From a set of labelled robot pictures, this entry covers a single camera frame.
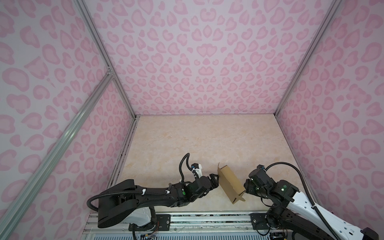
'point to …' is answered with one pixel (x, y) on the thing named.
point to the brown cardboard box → (231, 186)
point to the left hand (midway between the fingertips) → (216, 180)
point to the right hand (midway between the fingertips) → (248, 188)
